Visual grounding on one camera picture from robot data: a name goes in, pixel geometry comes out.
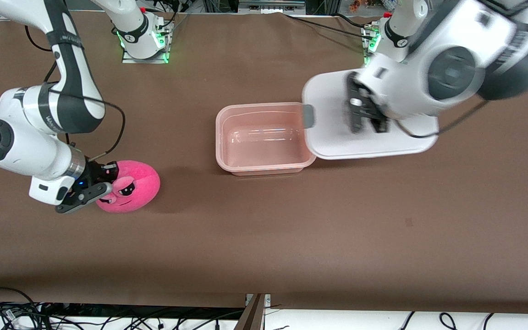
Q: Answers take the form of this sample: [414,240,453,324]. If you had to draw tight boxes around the pink plush toy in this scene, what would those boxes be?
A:
[95,160,160,214]

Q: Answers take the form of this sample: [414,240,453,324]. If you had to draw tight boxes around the white box lid grey latches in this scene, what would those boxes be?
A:
[302,69,440,160]

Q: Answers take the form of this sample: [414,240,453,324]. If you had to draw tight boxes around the translucent plastic storage box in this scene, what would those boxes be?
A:
[215,103,317,177]

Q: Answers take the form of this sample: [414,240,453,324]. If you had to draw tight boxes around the colourful background clutter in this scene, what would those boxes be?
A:
[349,0,396,12]

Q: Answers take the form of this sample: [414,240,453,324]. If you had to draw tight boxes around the brown table cover sheet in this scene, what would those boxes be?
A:
[0,9,528,314]

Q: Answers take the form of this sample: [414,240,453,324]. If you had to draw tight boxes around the white shelf board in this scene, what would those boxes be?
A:
[0,308,528,330]

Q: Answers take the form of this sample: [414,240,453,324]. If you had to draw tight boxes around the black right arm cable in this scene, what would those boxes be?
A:
[25,25,126,162]

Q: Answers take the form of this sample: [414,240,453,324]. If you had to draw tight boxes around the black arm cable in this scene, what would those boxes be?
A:
[399,99,491,139]
[25,25,126,162]

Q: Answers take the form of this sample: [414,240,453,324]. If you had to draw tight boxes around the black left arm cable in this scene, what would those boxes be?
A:
[399,99,491,139]

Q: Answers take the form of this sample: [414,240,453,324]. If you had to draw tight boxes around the short black table cable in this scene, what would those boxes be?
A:
[332,13,366,29]

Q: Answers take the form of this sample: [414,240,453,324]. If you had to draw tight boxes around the long black table cable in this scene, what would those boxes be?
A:
[285,14,375,41]

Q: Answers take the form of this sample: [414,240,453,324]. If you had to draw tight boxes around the black cable tangle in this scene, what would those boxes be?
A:
[0,286,246,330]

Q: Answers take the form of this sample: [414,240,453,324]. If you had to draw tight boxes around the metal table edge bracket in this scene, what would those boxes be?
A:
[245,293,272,308]

